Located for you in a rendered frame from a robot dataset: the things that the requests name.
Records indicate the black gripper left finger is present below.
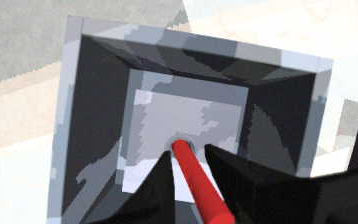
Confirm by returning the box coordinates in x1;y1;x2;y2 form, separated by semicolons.
89;151;175;224

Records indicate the red peg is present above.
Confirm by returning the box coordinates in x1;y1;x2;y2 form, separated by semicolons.
171;140;235;224

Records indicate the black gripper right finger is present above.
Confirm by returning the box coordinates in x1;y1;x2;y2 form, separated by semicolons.
204;144;358;224

